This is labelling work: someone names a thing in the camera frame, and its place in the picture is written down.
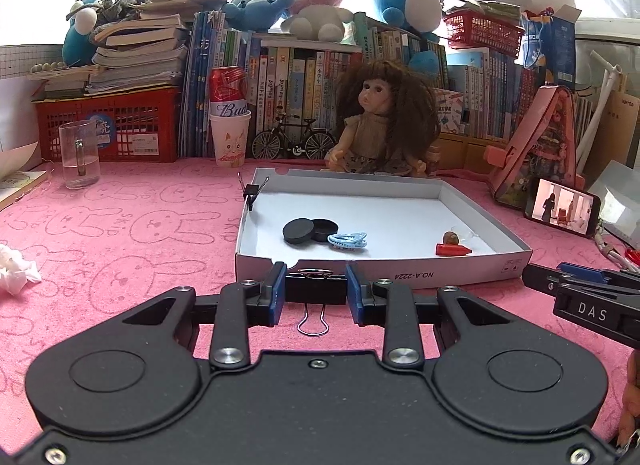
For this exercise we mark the white paper sheet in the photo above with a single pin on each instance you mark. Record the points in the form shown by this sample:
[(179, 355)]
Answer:
[(15, 160)]

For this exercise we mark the red plastic crate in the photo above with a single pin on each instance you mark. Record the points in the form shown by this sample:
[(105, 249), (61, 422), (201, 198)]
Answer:
[(145, 120)]

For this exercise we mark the row of thin blue booklets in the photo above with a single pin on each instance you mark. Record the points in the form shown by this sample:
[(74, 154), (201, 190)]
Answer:
[(200, 85)]

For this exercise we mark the yellow cover book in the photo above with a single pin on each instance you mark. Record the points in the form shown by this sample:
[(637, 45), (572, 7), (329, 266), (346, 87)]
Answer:
[(20, 185)]

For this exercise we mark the blue carton box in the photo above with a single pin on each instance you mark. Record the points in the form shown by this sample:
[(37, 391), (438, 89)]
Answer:
[(552, 50)]

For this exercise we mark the small pile of papers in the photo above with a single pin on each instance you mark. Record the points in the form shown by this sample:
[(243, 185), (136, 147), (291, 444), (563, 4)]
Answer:
[(65, 85)]

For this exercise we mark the person's right hand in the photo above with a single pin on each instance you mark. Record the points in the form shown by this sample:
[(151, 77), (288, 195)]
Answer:
[(632, 395)]

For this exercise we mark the blue hair clip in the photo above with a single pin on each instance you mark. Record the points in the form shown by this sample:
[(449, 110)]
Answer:
[(347, 240)]

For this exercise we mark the grey patterned cloth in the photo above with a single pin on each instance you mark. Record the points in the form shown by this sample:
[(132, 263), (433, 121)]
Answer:
[(125, 0)]

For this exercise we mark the brown paper envelope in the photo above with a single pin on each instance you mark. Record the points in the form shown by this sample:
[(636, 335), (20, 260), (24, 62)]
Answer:
[(620, 130)]

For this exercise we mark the colourful patterned box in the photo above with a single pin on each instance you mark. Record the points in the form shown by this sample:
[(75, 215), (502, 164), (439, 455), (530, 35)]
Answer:
[(450, 110)]

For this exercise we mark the blue white penguin plush toy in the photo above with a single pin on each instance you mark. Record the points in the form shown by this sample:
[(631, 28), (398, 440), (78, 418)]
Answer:
[(77, 35)]

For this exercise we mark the row of blue spine books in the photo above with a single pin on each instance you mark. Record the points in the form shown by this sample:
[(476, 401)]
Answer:
[(492, 90)]

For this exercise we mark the small black binder clip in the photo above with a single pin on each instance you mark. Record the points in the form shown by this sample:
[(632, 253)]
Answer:
[(250, 191)]

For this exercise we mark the white cardboard box tray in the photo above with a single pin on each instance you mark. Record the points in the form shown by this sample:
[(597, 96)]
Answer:
[(380, 205)]

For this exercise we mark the brown nut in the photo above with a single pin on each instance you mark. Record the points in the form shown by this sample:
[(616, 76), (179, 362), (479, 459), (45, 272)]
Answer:
[(451, 237)]

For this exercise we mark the grey laptop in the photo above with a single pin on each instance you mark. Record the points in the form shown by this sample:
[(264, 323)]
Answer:
[(622, 205)]

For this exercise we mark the white cat print paper cup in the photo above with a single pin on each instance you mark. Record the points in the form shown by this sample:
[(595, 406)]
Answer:
[(230, 140)]

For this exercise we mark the large black binder clip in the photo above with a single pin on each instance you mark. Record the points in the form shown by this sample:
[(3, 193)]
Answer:
[(315, 290)]

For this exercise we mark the black round container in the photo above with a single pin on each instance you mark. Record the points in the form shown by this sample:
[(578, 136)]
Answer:
[(325, 232)]

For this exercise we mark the black round lid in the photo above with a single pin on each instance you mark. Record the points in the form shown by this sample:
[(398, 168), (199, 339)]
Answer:
[(297, 232)]

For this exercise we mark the green packets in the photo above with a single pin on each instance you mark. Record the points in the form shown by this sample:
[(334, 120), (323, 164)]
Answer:
[(500, 10)]

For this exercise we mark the row of colourful children's books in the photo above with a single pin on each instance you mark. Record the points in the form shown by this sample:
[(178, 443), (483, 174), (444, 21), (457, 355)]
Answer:
[(295, 90)]

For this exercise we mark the curly brown hair doll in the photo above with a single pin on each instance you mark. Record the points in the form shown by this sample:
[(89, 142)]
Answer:
[(375, 130)]

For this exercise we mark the clear glass mug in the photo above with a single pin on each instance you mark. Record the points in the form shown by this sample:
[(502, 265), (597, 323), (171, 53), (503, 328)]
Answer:
[(80, 160)]

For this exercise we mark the brown wooden box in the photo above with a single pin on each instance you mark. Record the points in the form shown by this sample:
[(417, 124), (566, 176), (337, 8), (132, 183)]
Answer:
[(470, 155)]

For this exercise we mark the pink folding toy stand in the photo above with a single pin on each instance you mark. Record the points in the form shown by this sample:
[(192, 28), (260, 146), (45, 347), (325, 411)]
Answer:
[(545, 140)]

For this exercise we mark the crumpled white tissue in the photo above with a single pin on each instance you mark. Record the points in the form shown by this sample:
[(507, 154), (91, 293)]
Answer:
[(15, 270)]

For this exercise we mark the blue elephant plush toy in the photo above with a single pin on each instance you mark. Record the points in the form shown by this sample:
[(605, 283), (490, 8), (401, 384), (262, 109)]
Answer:
[(255, 7)]

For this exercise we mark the black smartphone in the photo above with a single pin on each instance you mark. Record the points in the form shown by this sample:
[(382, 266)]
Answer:
[(562, 207)]

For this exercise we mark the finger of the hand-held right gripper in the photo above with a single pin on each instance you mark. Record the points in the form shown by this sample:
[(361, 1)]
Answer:
[(540, 277), (582, 273)]

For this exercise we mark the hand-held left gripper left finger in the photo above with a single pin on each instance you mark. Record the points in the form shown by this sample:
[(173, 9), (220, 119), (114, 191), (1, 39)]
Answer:
[(276, 295)]

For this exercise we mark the red plastic basket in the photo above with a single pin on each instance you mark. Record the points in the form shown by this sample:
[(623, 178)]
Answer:
[(482, 35)]

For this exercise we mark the white plastic pipe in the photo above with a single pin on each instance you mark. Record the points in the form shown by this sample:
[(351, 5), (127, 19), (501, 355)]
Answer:
[(597, 110)]

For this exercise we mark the black toy bicycle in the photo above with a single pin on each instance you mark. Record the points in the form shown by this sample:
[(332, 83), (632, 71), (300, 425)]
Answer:
[(320, 145)]

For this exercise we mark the pink rabbit print tablecloth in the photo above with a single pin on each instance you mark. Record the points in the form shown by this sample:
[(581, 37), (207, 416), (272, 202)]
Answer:
[(125, 235)]

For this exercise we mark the stack of worn books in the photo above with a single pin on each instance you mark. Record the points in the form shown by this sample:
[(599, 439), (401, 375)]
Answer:
[(145, 50)]

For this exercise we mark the row of green spine books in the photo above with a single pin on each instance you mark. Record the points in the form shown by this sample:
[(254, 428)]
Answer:
[(390, 42)]

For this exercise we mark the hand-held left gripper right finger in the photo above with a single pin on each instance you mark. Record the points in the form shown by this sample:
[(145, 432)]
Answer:
[(354, 295)]

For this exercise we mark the red pointed plastic piece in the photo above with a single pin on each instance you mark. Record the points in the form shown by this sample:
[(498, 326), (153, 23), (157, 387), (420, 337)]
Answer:
[(450, 249)]

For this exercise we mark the red beer can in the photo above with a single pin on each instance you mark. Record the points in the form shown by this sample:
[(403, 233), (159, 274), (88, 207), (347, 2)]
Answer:
[(227, 90)]

